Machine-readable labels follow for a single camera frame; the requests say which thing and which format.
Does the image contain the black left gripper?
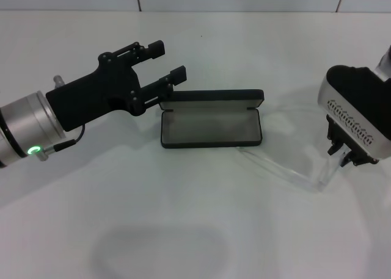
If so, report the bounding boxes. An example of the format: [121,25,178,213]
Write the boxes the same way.
[45,40,188,132]

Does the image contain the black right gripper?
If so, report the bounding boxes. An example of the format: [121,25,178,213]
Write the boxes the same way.
[326,114,380,169]

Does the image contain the transparent glasses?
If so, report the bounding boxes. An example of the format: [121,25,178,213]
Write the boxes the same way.
[236,106,348,194]

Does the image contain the black glasses case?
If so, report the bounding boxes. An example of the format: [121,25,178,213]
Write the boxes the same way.
[160,89,265,148]

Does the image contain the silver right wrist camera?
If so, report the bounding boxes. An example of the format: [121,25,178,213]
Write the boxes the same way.
[317,64,391,162]

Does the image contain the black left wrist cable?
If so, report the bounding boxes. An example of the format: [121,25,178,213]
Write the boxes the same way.
[38,125,86,162]

